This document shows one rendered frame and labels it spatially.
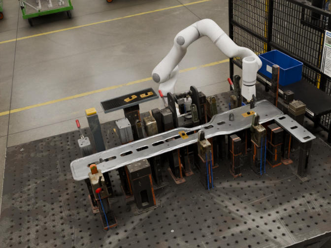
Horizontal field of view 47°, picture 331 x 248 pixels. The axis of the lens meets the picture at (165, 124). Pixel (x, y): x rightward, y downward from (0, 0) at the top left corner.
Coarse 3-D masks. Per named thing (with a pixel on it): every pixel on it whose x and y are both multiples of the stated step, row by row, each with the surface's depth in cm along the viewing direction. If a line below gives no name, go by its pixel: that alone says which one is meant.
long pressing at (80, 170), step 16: (224, 112) 253; (240, 112) 251; (256, 112) 249; (272, 112) 247; (176, 128) 243; (192, 128) 241; (224, 128) 238; (240, 128) 237; (128, 144) 235; (144, 144) 234; (160, 144) 232; (176, 144) 230; (80, 160) 228; (96, 160) 226; (112, 160) 224; (128, 160) 222; (80, 176) 216
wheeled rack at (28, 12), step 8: (24, 0) 837; (32, 0) 827; (40, 0) 819; (48, 0) 807; (56, 0) 805; (64, 0) 798; (24, 8) 784; (32, 8) 776; (40, 8) 760; (48, 8) 762; (56, 8) 758; (64, 8) 760; (72, 8) 765; (24, 16) 745; (32, 16) 749; (32, 24) 762
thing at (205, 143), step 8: (200, 144) 221; (208, 144) 220; (200, 152) 226; (208, 152) 222; (200, 160) 232; (208, 160) 226; (200, 168) 236; (208, 168) 230; (200, 176) 240; (208, 176) 233; (200, 184) 242; (208, 184) 235
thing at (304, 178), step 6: (306, 138) 224; (300, 144) 225; (306, 144) 221; (300, 150) 228; (306, 150) 225; (300, 156) 230; (306, 156) 230; (300, 162) 232; (306, 162) 232; (300, 168) 234; (306, 168) 234; (300, 174) 236; (306, 174) 237; (300, 180) 235; (306, 180) 234
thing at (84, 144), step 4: (80, 140) 235; (84, 140) 234; (88, 140) 233; (80, 144) 231; (84, 144) 230; (88, 144) 230; (80, 148) 230; (84, 148) 230; (88, 148) 231; (84, 152) 232; (88, 152) 233; (92, 152) 234; (84, 156) 233
